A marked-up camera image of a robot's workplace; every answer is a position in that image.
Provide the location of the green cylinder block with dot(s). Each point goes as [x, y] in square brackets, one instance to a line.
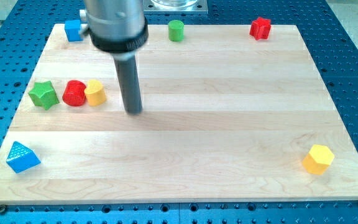
[176, 30]

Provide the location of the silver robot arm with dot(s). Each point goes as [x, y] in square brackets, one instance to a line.
[120, 28]

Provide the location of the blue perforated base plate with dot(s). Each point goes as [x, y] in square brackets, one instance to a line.
[27, 26]

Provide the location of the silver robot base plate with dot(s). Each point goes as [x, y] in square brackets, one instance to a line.
[159, 7]

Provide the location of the blue cube block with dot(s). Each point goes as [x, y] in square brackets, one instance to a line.
[72, 29]

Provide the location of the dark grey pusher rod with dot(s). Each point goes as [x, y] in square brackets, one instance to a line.
[129, 84]

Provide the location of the red round block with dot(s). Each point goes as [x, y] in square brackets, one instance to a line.
[74, 93]

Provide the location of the red star block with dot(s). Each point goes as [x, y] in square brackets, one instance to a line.
[260, 28]

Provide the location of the green star block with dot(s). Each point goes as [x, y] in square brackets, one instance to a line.
[43, 95]

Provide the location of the yellow hexagon block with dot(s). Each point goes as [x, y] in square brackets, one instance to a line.
[318, 159]

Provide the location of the wooden board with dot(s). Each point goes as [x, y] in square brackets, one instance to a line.
[226, 118]

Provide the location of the yellow heart block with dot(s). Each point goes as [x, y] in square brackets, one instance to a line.
[94, 93]

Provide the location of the blue triangle block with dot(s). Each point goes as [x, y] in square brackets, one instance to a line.
[21, 158]

